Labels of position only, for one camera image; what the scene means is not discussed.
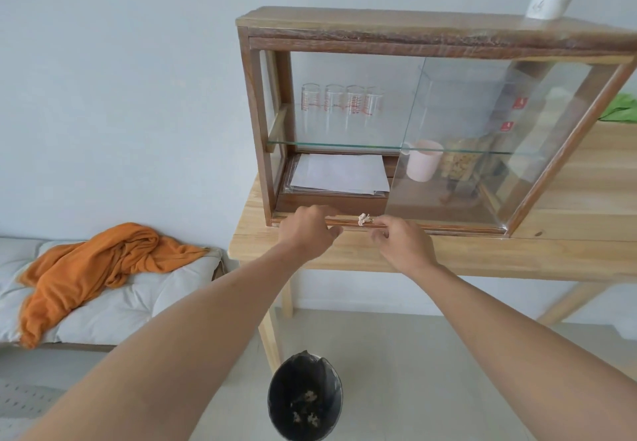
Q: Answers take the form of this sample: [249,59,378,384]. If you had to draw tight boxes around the glass cabinet shelf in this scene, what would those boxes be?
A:
[265,139,548,156]

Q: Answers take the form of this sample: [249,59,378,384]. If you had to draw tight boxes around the litter scraps in bin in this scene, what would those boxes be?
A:
[290,389,320,428]

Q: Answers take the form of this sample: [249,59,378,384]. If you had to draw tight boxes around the green cloth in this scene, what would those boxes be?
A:
[598,94,637,123]

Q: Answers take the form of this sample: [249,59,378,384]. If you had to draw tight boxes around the person's left hand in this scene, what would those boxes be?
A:
[277,205,344,263]

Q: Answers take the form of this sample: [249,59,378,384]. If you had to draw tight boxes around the light wooden table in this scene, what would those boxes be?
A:
[227,119,637,373]

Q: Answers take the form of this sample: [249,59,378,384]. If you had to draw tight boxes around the white bench cushion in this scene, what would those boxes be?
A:
[0,236,226,346]

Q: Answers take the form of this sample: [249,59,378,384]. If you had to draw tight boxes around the orange cloth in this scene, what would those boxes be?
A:
[17,223,210,350]

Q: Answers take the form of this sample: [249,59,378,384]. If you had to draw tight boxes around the clear measuring glass red marks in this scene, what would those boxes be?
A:
[324,84,346,134]
[301,83,322,134]
[345,85,367,134]
[365,86,384,133]

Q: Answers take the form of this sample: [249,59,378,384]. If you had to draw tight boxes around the grey perforated floor mat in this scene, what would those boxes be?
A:
[0,377,66,422]

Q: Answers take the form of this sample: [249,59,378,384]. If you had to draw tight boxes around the glass sliding cabinet door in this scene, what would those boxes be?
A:
[387,56,594,236]

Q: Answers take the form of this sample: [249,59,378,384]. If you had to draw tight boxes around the dark wooden tray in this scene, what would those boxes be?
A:
[275,152,400,215]

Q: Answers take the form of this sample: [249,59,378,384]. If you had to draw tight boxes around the pink plastic cup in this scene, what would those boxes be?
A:
[401,139,445,183]

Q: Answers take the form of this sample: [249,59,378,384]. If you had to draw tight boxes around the person's left forearm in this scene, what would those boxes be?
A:
[20,249,330,441]

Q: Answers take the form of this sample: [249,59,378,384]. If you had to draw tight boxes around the stack of white paper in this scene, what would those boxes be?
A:
[289,153,391,197]

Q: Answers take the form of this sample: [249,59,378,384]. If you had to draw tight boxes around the person's right forearm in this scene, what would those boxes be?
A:
[397,262,637,441]

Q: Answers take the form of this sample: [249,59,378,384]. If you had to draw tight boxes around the clear jar of cereal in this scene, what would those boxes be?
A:
[440,137,492,193]

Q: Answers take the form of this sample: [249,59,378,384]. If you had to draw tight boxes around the person's right hand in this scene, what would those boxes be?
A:
[369,215,440,277]

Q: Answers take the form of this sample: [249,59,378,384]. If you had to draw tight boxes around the black trash bin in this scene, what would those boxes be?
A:
[267,350,344,441]

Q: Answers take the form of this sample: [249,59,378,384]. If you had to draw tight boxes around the short container with red label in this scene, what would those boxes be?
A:
[489,119,519,179]

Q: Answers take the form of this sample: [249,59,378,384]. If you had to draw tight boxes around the wooden glass display cabinet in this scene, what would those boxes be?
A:
[236,6,637,240]

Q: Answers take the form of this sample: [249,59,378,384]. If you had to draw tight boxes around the tall container with red label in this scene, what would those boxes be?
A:
[507,63,554,158]

